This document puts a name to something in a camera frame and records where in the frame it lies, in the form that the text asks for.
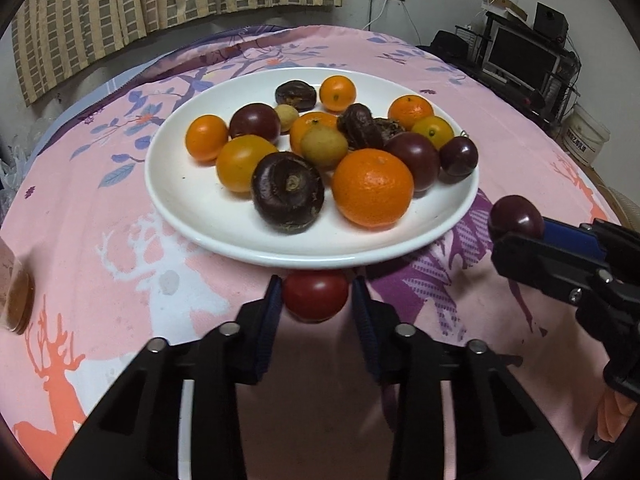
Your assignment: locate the small orange kumquat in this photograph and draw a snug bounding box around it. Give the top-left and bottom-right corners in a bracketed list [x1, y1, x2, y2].
[319, 75, 357, 113]

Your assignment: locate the small yellow-green fruit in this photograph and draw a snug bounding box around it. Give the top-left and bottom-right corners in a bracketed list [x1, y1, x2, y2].
[300, 126, 348, 169]

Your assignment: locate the pink deer tablecloth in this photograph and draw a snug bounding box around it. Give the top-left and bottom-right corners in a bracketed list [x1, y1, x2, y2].
[1, 26, 613, 474]

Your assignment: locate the white oval plate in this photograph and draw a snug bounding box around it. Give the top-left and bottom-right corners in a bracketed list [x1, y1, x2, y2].
[144, 67, 480, 269]

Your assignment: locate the red cherry tomato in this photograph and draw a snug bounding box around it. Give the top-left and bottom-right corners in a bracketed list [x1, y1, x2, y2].
[282, 270, 349, 323]

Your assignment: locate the dark red cherry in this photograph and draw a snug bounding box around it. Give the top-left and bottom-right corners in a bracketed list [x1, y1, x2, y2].
[439, 136, 478, 179]
[488, 195, 544, 242]

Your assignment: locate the white plastic bucket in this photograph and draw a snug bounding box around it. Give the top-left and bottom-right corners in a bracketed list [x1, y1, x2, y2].
[561, 104, 611, 166]

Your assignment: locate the large orange mandarin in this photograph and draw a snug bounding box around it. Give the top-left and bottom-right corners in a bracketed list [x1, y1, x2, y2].
[331, 148, 414, 230]

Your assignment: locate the black tv stand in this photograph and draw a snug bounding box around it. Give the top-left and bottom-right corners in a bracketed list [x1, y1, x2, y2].
[425, 2, 582, 133]

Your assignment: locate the striped checked curtain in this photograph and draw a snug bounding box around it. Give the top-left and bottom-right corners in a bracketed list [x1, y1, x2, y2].
[11, 0, 342, 105]

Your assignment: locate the dark water chestnut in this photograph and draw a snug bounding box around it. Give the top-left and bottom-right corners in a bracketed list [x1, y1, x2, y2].
[250, 152, 324, 234]

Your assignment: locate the dark purple tomato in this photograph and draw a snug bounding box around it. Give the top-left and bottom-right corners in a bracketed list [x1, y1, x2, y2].
[385, 132, 440, 192]

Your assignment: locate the glass jar cream lid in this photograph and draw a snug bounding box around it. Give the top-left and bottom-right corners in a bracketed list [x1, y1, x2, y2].
[0, 240, 34, 334]

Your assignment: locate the right hand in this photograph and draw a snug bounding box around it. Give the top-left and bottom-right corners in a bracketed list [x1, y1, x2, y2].
[597, 388, 637, 442]

